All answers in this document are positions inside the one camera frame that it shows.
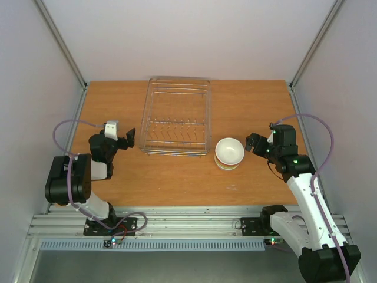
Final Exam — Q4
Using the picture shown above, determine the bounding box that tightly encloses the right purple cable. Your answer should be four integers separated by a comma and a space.
272, 113, 352, 283

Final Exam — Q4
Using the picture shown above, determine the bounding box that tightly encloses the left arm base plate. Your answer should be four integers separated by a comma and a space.
83, 216, 138, 236

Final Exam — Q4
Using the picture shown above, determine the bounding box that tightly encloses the left circuit board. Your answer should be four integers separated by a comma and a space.
103, 238, 122, 248

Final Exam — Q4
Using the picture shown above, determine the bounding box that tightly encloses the grey slotted cable duct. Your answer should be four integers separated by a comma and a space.
40, 239, 265, 252

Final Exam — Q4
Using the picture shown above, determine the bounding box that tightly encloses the circuit board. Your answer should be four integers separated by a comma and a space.
103, 238, 122, 248
264, 238, 285, 246

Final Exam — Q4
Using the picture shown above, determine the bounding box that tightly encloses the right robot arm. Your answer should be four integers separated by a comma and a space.
245, 124, 361, 282

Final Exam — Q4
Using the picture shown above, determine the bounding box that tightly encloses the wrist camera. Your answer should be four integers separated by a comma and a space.
104, 120, 118, 141
267, 130, 276, 144

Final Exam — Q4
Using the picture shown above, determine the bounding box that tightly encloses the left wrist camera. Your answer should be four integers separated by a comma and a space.
104, 120, 118, 141

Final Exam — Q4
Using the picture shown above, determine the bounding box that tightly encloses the white bowl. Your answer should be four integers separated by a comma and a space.
214, 156, 240, 170

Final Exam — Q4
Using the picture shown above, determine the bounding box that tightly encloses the aluminium rail frame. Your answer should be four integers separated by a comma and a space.
27, 206, 262, 239

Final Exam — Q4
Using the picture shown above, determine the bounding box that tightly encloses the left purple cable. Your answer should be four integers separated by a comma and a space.
52, 119, 107, 231

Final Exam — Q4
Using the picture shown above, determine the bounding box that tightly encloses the wire dish rack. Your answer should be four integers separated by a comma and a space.
138, 77, 211, 157

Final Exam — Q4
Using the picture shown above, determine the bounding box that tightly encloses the orange bowl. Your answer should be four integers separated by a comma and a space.
214, 137, 245, 165

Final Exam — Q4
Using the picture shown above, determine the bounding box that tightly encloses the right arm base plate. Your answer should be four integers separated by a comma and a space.
240, 217, 273, 236

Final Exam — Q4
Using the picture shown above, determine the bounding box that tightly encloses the right circuit board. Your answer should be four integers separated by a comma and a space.
264, 238, 285, 246

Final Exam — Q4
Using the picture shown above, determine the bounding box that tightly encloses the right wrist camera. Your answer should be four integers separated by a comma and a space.
267, 130, 276, 144

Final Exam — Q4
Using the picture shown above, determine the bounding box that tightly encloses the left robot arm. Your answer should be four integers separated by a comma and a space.
45, 128, 136, 235

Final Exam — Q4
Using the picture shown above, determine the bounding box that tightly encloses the purple cable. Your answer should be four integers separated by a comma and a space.
272, 113, 352, 283
52, 119, 107, 231

